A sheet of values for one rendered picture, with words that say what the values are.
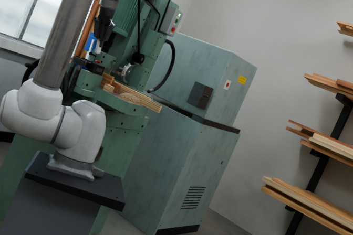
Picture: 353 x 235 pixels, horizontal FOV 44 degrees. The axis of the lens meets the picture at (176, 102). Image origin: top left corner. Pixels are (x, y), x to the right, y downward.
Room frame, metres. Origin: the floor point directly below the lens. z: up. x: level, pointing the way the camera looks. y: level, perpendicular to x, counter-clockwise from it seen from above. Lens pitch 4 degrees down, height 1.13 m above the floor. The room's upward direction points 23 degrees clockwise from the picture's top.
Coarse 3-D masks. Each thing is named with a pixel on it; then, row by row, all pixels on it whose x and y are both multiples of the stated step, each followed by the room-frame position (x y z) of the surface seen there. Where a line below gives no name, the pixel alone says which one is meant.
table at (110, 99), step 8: (80, 88) 2.15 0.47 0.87; (96, 88) 2.23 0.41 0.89; (88, 96) 2.19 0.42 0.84; (96, 96) 2.22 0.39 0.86; (104, 96) 2.20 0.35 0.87; (112, 96) 2.18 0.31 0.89; (112, 104) 2.18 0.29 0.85; (120, 104) 2.16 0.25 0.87; (128, 104) 2.14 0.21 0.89; (136, 104) 2.20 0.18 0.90; (128, 112) 2.16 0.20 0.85; (136, 112) 2.23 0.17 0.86; (144, 112) 2.30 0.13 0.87
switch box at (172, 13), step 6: (168, 12) 2.64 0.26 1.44; (174, 12) 2.63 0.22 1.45; (180, 12) 2.67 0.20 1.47; (168, 18) 2.63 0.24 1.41; (174, 18) 2.64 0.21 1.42; (180, 18) 2.70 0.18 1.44; (162, 24) 2.64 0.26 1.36; (168, 24) 2.63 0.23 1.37; (162, 30) 2.64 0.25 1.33; (168, 30) 2.63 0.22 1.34
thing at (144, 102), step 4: (120, 88) 2.36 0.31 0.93; (124, 88) 2.35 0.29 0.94; (120, 92) 2.35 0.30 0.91; (124, 92) 2.34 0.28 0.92; (128, 92) 2.33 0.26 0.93; (132, 92) 2.32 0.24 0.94; (136, 96) 2.31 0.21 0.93; (140, 96) 2.30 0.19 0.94; (140, 100) 2.29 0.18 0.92; (144, 100) 2.28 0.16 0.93; (148, 100) 2.28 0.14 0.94; (144, 104) 2.28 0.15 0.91; (148, 104) 2.27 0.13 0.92; (152, 104) 2.26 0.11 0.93; (156, 104) 2.25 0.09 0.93; (152, 108) 2.26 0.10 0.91; (156, 108) 2.25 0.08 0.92; (160, 108) 2.25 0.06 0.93
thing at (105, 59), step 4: (92, 52) 2.42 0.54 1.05; (100, 52) 2.40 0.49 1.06; (104, 52) 2.50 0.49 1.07; (92, 56) 2.42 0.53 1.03; (100, 56) 2.39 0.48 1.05; (104, 56) 2.41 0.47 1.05; (108, 56) 2.45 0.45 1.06; (112, 56) 2.49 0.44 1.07; (92, 60) 2.41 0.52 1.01; (100, 60) 2.40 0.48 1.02; (104, 60) 2.43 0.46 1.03; (108, 60) 2.46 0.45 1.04; (112, 60) 2.49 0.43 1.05; (100, 64) 2.41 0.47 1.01; (104, 64) 2.44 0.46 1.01; (108, 64) 2.47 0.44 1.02
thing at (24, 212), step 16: (32, 160) 1.65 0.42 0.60; (16, 192) 1.51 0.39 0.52; (32, 192) 1.52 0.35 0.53; (48, 192) 1.53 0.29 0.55; (64, 192) 1.54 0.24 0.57; (16, 208) 1.51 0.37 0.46; (32, 208) 1.52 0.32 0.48; (48, 208) 1.53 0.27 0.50; (64, 208) 1.54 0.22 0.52; (80, 208) 1.56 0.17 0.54; (96, 208) 1.57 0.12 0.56; (16, 224) 1.52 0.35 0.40; (32, 224) 1.53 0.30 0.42; (48, 224) 1.54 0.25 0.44; (64, 224) 1.55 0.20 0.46; (80, 224) 1.56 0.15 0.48
